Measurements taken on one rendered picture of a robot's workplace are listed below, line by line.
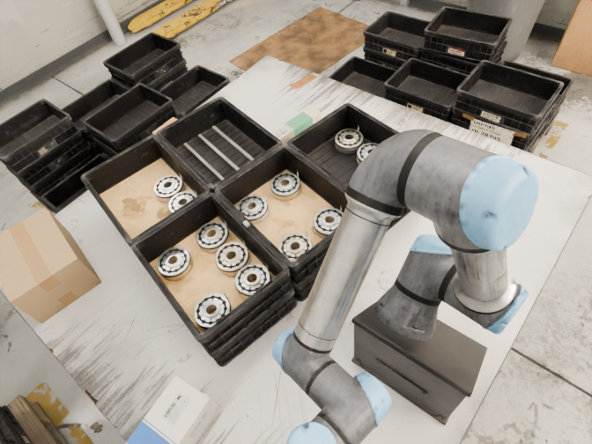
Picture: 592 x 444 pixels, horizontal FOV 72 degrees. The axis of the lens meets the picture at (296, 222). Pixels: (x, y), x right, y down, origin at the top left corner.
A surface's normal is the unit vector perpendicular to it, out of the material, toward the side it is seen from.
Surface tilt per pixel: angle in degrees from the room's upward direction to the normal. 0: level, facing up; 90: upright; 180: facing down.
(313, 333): 47
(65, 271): 90
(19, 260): 0
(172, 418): 0
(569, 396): 0
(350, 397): 11
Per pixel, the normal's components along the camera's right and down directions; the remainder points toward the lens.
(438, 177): -0.64, -0.11
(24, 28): 0.77, 0.46
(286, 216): -0.11, -0.59
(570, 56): -0.62, 0.46
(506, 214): 0.59, 0.37
